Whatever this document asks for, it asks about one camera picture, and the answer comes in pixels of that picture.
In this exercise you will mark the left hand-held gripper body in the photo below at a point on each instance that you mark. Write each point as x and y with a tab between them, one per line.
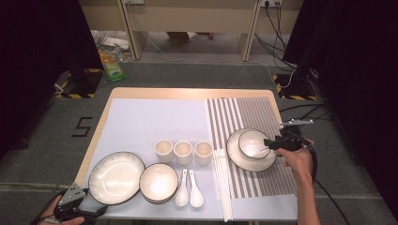
72	195

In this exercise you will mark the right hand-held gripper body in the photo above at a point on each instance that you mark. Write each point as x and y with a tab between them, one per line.
291	137

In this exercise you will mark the white bowl black rim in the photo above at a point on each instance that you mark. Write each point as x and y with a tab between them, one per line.
158	181
252	140
159	201

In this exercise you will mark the white plate black rim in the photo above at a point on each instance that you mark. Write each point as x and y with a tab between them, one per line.
115	179
241	161

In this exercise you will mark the bundle of white chopsticks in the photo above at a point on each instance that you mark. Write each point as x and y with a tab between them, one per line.
223	187

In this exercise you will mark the person's right hand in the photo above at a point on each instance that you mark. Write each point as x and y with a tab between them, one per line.
298	162

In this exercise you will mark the person's left hand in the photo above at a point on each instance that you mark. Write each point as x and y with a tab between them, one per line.
62	222

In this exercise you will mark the grey white striped placemat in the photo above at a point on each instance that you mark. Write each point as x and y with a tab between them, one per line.
259	109

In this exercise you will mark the black stand base striped tape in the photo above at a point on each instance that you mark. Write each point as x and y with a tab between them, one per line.
294	86
84	82

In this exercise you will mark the white ceramic cup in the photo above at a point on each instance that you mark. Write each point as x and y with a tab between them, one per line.
163	148
203	151
183	151

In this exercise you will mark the black curtain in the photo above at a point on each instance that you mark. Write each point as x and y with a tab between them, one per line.
359	78
37	62

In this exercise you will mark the light blue paper sheet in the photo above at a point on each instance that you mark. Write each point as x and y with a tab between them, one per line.
156	122

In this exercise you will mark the green orange snack bag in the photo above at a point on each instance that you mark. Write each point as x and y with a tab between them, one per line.
114	70

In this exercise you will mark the white power socket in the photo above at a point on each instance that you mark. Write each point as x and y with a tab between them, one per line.
275	2

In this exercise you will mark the brown cardboard box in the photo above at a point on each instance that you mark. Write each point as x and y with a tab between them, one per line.
178	37

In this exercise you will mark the beige wooden desk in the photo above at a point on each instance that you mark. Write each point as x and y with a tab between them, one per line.
187	15

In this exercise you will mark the clear plastic bags pile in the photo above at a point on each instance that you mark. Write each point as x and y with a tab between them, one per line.
109	39

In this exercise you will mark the white wall outlet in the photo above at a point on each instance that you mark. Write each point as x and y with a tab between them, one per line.
134	2

